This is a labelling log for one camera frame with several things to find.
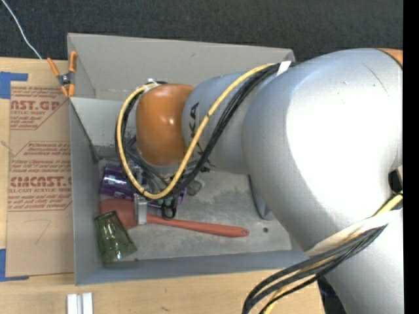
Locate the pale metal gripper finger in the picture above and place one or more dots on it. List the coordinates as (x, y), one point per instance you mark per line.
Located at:
(141, 212)

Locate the green glass cup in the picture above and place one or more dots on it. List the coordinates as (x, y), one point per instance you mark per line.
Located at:
(113, 237)

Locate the purple foil packet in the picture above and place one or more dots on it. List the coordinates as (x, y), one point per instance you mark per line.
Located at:
(113, 182)

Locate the grey metal bin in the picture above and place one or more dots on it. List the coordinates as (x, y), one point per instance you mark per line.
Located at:
(209, 208)

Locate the red-orange spatula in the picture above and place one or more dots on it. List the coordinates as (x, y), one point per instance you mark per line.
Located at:
(203, 227)

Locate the brown cardboard board, red print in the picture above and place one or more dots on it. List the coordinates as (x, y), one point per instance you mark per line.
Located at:
(39, 234)

